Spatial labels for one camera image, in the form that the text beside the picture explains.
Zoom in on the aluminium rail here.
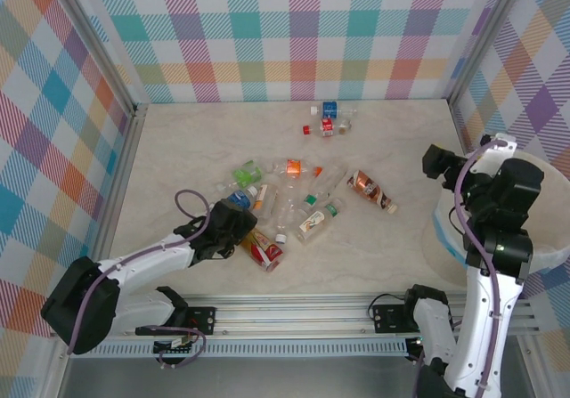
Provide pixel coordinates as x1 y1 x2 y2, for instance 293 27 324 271
452 103 476 158
93 103 151 261

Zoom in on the aluminium post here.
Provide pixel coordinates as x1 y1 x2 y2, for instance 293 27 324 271
447 0 525 108
51 0 151 118

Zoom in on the aluminium left side rail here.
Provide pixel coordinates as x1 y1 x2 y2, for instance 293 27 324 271
93 103 151 261

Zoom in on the crumpled clear white cap bottle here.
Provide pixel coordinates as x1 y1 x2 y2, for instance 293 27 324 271
273 183 305 244

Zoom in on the brown chocolate drink bottle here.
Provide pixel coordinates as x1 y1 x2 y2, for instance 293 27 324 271
346 169 399 215

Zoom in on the red yellow label bottle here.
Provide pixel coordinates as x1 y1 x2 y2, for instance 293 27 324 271
240 228 285 273

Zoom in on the red label red cap bottle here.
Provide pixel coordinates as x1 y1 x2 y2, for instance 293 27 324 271
301 118 354 139

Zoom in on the green plastic bottle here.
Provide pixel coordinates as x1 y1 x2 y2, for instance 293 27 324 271
231 159 264 190

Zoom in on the aluminium left rear post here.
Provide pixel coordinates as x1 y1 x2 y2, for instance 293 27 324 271
51 0 151 118

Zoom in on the blue label clear bottle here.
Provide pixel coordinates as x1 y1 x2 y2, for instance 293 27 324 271
310 100 359 119

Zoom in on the blue label white cap bottle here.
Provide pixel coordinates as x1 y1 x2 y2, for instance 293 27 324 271
226 185 260 212

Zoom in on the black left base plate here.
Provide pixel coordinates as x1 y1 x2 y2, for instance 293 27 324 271
186 307 218 333

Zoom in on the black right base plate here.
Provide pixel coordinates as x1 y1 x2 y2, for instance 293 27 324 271
372 304 419 335

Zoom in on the aluminium right rear post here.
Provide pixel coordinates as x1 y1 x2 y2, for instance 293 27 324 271
447 0 525 108

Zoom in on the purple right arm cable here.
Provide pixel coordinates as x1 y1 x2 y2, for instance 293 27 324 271
448 137 511 398

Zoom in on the small electronics board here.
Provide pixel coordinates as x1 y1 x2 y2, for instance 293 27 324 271
153 336 196 355

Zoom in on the aluminium right side rail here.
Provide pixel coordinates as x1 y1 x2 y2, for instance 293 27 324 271
452 103 476 158

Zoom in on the slotted grey cable duct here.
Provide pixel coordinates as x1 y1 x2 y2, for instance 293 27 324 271
84 337 413 360

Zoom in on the white orange label bottle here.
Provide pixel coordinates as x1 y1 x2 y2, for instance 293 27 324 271
253 183 280 221

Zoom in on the green neck white label bottle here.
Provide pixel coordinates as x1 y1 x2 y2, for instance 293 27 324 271
295 199 346 244

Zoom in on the clear bottle green neck band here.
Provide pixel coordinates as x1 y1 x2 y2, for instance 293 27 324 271
304 168 348 207

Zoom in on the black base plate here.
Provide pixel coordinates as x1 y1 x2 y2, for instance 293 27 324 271
186 307 218 333
372 304 419 335

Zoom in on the white round bin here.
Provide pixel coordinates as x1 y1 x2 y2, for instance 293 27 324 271
422 148 570 290

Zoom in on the orange label clear bottle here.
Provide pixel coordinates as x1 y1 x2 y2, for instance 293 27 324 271
262 157 324 182

